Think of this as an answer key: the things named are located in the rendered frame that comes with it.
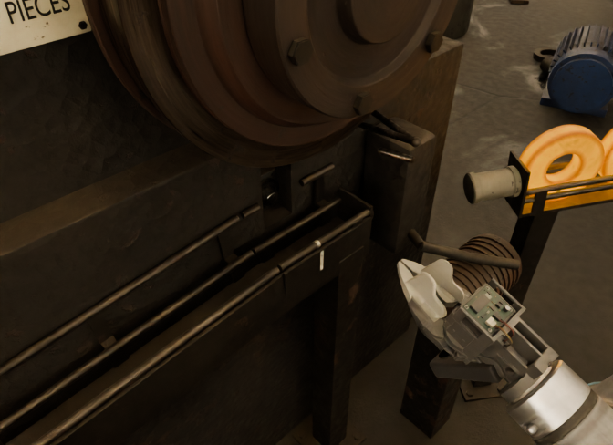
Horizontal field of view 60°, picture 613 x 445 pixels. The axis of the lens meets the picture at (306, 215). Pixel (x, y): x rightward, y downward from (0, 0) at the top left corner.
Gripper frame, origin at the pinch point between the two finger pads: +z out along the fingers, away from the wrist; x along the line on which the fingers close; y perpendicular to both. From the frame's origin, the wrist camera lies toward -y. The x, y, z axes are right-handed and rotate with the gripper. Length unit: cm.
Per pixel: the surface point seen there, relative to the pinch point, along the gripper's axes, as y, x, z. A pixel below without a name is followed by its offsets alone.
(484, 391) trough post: -70, -44, -25
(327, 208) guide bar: -10.9, -6.0, 18.3
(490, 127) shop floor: -94, -166, 46
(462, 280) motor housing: -21.4, -24.6, -4.2
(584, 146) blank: 1.0, -47.9, -2.2
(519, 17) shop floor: -114, -308, 109
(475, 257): -18.4, -28.2, -2.8
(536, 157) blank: -2.0, -40.9, 2.0
